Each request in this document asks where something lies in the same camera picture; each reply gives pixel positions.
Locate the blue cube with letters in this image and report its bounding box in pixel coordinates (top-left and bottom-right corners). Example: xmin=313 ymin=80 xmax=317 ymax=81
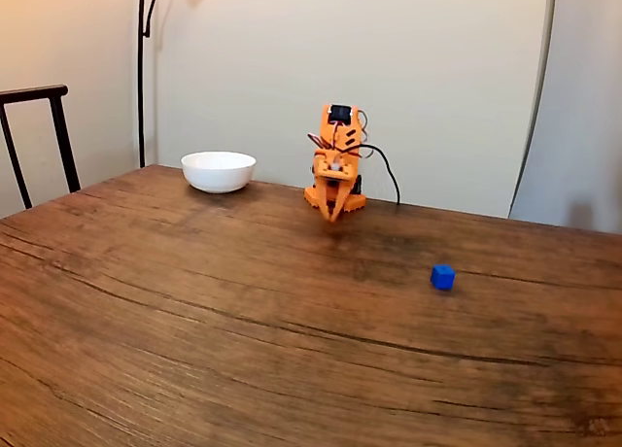
xmin=430 ymin=263 xmax=457 ymax=292

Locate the white ceramic bowl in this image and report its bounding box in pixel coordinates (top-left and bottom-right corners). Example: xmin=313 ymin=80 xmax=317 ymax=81
xmin=180 ymin=150 xmax=258 ymax=195

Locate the black floor lamp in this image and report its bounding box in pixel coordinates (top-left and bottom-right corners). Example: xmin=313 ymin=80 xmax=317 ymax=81
xmin=136 ymin=0 xmax=218 ymax=169

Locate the black wooden chair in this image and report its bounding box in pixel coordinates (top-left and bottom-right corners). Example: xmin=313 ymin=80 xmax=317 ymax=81
xmin=0 ymin=84 xmax=83 ymax=211

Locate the black cable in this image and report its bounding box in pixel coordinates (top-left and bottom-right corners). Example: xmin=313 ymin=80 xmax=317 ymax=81
xmin=360 ymin=143 xmax=402 ymax=207

